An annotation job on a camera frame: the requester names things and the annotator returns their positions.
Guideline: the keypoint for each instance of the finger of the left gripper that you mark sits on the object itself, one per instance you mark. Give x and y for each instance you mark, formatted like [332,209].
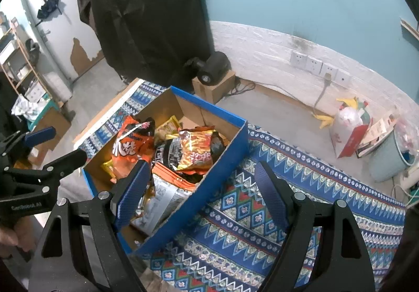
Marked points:
[51,172]
[20,144]

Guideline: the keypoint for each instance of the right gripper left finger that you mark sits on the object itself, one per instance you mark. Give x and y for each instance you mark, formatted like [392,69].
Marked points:
[61,263]

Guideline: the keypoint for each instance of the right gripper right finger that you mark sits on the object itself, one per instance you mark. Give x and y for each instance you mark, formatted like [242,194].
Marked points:
[342,262]

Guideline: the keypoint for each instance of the orange black snack bag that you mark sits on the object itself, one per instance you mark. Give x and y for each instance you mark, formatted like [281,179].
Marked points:
[134,142]

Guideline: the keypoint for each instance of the orange white snack bag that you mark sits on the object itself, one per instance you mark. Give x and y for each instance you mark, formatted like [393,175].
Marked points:
[164,194]

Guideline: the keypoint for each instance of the yellow snack bag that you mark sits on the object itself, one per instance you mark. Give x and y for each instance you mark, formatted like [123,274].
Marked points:
[170,127]

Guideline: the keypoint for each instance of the red fries snack bag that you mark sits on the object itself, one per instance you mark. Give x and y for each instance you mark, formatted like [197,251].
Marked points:
[202,147]

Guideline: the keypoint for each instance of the left hand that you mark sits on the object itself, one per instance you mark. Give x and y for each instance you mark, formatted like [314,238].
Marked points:
[20,236]

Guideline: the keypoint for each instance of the wooden shelf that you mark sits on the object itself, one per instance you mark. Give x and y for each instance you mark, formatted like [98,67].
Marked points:
[19,58]

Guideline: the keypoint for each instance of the blue patterned tablecloth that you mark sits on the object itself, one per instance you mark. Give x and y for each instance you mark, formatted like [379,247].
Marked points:
[266,216]

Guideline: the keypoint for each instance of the light blue waste bin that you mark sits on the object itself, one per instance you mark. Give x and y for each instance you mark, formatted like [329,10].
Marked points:
[397,152]

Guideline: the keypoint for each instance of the red white paper bag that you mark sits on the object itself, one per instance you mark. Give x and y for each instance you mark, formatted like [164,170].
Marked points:
[349,126]

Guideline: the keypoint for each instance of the yellow banana peel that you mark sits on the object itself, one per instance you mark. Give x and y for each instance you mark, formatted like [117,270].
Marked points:
[325,121]

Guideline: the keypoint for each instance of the cardboard box blue rim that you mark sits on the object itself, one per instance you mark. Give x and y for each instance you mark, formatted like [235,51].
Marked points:
[192,112]

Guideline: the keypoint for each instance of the small cardboard box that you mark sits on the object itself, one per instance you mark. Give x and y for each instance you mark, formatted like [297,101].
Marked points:
[213,94]

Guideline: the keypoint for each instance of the black hanging cloth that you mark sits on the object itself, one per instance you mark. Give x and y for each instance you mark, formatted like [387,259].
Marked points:
[150,39]

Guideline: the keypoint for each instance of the black round speaker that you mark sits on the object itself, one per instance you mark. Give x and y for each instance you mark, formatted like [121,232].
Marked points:
[211,71]

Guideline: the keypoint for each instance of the white wall socket strip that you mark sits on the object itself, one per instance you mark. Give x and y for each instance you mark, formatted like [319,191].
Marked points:
[320,69]

